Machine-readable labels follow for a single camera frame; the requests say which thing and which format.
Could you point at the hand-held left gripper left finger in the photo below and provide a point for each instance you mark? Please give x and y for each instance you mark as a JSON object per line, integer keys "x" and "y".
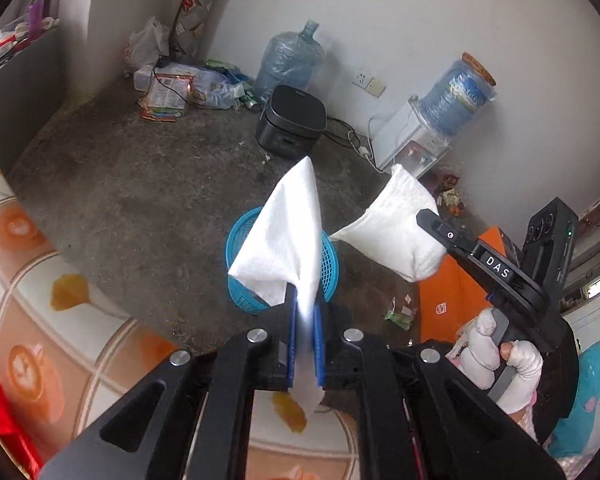
{"x": 230, "y": 400}

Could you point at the blue jug on dispenser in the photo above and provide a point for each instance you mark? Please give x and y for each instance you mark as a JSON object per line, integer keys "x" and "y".
{"x": 457, "y": 95}

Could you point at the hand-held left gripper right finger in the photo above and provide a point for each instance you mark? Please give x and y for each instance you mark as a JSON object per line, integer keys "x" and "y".
{"x": 380, "y": 400}

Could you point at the person's right hand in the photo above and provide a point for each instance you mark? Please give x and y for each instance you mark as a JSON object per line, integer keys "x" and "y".
{"x": 480, "y": 350}

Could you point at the empty blue water jug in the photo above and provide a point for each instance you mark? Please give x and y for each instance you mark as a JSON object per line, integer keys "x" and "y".
{"x": 287, "y": 60}

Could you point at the black rice cooker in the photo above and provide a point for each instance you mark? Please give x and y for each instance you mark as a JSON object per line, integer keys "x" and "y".
{"x": 290, "y": 120}

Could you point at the pile of packets on floor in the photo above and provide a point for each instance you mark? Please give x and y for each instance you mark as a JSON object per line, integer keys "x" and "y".
{"x": 190, "y": 90}

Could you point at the blue plastic basket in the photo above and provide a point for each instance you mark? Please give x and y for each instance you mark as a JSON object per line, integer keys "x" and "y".
{"x": 330, "y": 265}

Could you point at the teal printed blanket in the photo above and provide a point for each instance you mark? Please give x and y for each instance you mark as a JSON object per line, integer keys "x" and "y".
{"x": 587, "y": 400}

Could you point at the white plastic bag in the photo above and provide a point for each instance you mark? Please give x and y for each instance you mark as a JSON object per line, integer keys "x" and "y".
{"x": 145, "y": 45}

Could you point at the white wall socket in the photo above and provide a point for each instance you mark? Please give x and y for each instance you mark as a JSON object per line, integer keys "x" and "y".
{"x": 369, "y": 82}

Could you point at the orange flat box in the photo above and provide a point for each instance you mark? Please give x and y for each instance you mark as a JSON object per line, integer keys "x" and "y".
{"x": 445, "y": 300}

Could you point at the green candy wrapper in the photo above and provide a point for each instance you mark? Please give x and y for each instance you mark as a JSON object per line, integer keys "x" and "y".
{"x": 399, "y": 319}

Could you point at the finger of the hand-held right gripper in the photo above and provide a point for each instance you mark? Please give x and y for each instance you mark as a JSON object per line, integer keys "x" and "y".
{"x": 460, "y": 242}

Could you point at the red plastic packet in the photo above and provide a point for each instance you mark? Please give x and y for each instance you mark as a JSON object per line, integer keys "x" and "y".
{"x": 0, "y": 420}

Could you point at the grey cabinet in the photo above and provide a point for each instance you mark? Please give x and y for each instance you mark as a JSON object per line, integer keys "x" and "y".
{"x": 20, "y": 95}

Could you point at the purple cup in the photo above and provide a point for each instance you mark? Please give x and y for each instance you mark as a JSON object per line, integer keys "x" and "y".
{"x": 36, "y": 17}

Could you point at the white water dispenser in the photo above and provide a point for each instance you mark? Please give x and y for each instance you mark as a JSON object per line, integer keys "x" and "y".
{"x": 400, "y": 145}

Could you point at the white paper tissue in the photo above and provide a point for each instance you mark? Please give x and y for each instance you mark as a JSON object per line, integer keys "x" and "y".
{"x": 285, "y": 230}
{"x": 400, "y": 225}

